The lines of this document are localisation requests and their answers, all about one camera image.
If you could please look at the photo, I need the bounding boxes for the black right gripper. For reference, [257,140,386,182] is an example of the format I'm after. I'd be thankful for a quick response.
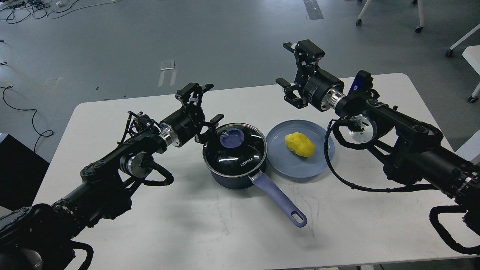
[276,39,345,112]

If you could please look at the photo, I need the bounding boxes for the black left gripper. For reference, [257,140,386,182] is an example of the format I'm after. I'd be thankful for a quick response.
[160,83,225,147]

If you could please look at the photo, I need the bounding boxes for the glass pot lid blue knob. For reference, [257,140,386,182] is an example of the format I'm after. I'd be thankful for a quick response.
[202,123,268,178]

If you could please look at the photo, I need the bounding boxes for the yellow potato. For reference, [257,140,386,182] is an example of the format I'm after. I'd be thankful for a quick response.
[284,132,316,158]

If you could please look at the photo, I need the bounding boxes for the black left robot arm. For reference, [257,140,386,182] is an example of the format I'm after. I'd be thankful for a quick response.
[0,82,224,270]

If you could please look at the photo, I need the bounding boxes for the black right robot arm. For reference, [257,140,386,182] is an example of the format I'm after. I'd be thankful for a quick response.
[276,39,480,255]

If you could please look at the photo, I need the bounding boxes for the blue round plate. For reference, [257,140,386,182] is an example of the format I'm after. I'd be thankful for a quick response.
[266,120,329,179]

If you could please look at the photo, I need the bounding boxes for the white chair legs with casters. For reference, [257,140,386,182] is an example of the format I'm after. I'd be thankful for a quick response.
[355,0,426,34]

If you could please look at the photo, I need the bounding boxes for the white table leg right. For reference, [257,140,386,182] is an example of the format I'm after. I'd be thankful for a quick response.
[445,23,480,103]

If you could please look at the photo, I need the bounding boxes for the dark blue saucepan purple handle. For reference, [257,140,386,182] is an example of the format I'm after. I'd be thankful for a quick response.
[202,123,308,228]

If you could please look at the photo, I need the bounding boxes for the tangled cables top left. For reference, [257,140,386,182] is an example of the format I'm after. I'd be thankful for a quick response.
[0,0,124,24]

